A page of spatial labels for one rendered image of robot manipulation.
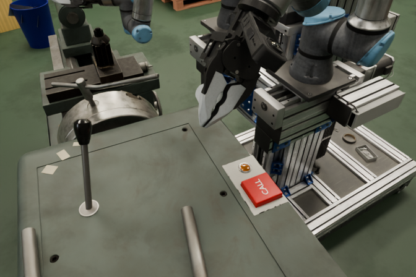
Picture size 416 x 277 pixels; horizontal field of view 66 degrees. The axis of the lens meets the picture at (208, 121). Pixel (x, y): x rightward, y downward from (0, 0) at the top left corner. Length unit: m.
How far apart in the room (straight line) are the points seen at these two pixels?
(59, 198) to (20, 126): 2.44
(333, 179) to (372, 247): 0.43
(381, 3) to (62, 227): 0.90
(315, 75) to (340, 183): 1.13
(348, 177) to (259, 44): 1.83
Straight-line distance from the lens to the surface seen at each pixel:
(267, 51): 0.42
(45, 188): 0.72
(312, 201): 2.01
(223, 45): 0.51
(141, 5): 1.29
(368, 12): 1.00
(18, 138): 2.98
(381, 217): 2.37
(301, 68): 1.13
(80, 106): 0.96
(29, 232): 0.64
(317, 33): 1.07
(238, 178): 0.66
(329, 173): 2.18
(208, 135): 0.75
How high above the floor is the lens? 1.77
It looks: 40 degrees down
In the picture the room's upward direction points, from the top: straight up
